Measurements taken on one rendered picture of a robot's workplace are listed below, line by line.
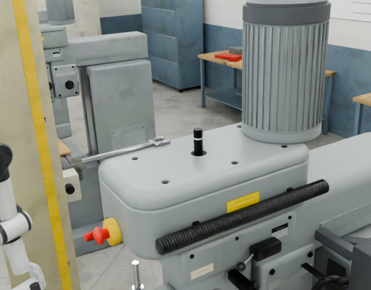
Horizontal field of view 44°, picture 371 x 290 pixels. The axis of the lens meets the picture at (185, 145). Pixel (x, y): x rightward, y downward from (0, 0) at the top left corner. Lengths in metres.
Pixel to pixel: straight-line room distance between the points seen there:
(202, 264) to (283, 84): 0.44
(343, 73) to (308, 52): 5.26
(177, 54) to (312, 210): 7.27
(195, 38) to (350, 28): 3.24
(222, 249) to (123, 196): 0.27
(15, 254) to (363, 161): 1.21
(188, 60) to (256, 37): 7.43
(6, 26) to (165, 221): 1.86
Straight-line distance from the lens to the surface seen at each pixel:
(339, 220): 1.32
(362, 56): 6.09
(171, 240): 0.90
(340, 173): 1.30
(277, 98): 1.07
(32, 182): 2.84
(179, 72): 8.41
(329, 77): 6.29
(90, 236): 1.12
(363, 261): 1.06
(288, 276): 1.25
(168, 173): 0.96
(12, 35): 2.61
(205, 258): 1.03
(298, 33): 1.04
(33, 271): 1.82
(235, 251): 1.08
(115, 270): 3.85
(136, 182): 0.93
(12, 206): 1.71
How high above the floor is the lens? 2.31
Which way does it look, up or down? 22 degrees down
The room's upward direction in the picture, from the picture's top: 2 degrees counter-clockwise
